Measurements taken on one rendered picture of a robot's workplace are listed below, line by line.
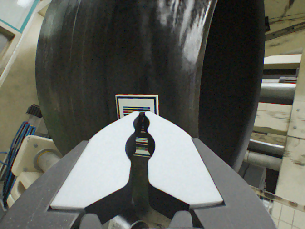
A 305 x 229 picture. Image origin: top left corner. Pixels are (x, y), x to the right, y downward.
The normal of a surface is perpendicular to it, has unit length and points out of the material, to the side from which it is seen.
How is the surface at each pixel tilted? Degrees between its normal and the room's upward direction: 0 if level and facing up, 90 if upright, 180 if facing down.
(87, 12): 102
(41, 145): 90
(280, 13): 180
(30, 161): 90
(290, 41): 162
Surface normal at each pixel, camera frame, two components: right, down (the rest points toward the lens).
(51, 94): -0.65, 0.16
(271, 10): -0.32, 0.93
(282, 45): -0.07, 0.94
